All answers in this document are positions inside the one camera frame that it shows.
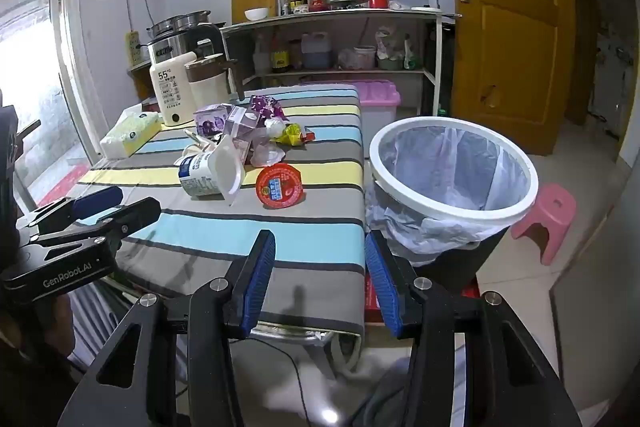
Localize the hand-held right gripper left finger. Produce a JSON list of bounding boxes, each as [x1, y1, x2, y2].
[[57, 229, 277, 427]]

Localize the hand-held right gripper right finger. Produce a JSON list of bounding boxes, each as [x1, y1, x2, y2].
[[364, 231, 583, 427]]

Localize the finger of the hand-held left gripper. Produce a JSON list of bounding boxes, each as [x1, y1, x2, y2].
[[27, 197, 162, 253], [16, 186, 124, 233]]

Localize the white yogurt cup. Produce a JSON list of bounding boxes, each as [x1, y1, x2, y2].
[[178, 138, 245, 206]]

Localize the red lidded plastic cup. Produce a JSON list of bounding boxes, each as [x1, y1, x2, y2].
[[256, 162, 305, 209]]

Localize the white rimmed trash bin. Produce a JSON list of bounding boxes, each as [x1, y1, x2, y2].
[[364, 117, 540, 295]]

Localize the purple carton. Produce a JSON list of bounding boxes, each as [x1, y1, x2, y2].
[[192, 103, 233, 135]]

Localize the clear plastic cup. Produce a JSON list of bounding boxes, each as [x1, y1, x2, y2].
[[250, 142, 286, 168]]

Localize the yellow wrapper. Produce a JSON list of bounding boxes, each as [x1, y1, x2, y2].
[[272, 123, 317, 146]]

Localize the purple wrapper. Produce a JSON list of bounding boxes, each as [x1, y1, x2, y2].
[[248, 94, 286, 120]]

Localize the striped tablecloth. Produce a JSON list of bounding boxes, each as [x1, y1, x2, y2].
[[65, 83, 368, 340]]

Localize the tissue pack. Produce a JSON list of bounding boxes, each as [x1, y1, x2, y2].
[[100, 103, 162, 159]]

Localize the red box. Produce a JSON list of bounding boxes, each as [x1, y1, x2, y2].
[[364, 274, 481, 324]]

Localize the white electric kettle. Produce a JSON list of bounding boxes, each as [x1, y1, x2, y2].
[[150, 52, 199, 128]]

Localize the clear plastic bin liner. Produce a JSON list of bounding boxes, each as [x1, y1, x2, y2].
[[364, 124, 531, 265]]

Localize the steel electric cooker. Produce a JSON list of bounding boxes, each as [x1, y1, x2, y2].
[[146, 23, 226, 64]]

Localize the pink plastic stool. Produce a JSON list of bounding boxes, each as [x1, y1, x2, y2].
[[510, 183, 577, 266]]

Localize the pink lidded storage box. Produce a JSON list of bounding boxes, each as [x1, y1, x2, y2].
[[352, 79, 402, 152]]

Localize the stainless steel pot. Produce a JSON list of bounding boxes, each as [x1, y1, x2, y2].
[[146, 10, 213, 38]]

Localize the clear plastic bottle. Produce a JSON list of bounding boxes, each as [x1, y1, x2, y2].
[[252, 34, 271, 75]]

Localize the yellow labelled sauce bottle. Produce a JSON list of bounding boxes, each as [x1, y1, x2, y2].
[[271, 34, 291, 72]]

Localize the small white bucket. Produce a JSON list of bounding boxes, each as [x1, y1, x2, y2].
[[353, 45, 377, 70]]

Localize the white jug with dark liquid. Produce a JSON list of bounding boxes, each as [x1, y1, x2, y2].
[[301, 32, 333, 68]]

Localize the crumpled plastic bags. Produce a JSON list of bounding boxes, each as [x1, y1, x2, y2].
[[375, 27, 418, 70]]

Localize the white metal shelf rack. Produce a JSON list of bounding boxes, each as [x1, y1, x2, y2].
[[220, 9, 463, 118]]

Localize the yellow wooden door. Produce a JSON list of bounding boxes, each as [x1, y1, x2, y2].
[[442, 0, 576, 156]]

